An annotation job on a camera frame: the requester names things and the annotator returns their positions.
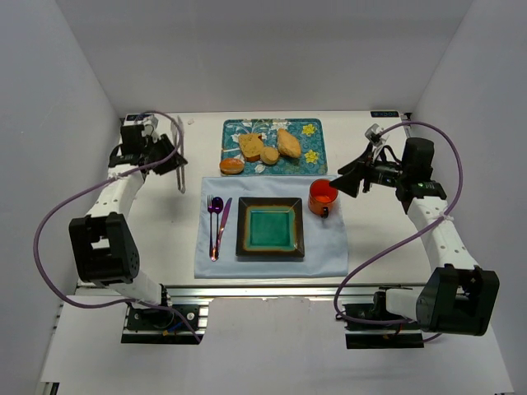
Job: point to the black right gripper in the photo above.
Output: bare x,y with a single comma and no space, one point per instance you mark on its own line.
365,174

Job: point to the blue label right corner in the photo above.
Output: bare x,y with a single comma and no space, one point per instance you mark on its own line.
384,114

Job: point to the iridescent purple knife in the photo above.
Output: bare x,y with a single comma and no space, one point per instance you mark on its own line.
224,219

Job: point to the blue label corner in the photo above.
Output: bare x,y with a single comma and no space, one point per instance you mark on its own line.
134,117
384,114

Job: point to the iridescent purple fork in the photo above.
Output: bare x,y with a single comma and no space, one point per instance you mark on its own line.
210,212

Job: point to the light blue cloth placemat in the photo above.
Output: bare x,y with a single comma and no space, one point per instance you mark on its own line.
326,245

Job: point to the large crusty bread roll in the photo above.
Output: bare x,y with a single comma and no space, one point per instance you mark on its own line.
287,144

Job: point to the teal floral serving tray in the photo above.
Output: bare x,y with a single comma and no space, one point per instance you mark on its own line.
308,131

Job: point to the iridescent purple spoon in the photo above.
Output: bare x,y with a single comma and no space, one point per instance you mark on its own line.
218,205

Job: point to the small round bread roll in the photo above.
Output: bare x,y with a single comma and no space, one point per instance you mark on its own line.
269,155

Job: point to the round sesame burger bun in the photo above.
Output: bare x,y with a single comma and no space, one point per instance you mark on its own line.
231,166

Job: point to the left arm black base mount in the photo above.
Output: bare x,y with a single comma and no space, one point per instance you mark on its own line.
150,326

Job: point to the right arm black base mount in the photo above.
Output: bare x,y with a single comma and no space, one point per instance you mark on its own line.
359,336

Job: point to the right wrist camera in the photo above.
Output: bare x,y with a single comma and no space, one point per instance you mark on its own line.
374,135

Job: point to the aluminium frame rail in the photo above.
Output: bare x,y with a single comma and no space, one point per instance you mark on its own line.
247,291

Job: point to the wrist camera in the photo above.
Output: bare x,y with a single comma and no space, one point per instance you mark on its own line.
149,124
374,135

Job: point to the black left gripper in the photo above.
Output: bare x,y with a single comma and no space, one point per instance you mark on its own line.
163,149

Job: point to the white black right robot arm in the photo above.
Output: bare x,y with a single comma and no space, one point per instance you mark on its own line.
459,296

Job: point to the sliced brown bread loaf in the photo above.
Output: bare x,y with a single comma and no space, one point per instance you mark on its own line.
251,146

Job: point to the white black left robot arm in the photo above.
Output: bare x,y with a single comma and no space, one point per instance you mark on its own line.
103,246

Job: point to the blue label left corner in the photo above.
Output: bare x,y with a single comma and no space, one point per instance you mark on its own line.
134,117

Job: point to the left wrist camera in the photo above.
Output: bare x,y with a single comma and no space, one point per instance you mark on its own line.
149,124

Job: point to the orange mug black handle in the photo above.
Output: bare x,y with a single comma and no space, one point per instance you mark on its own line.
322,197

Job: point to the square green glazed plate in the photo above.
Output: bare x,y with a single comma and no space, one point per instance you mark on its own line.
270,228

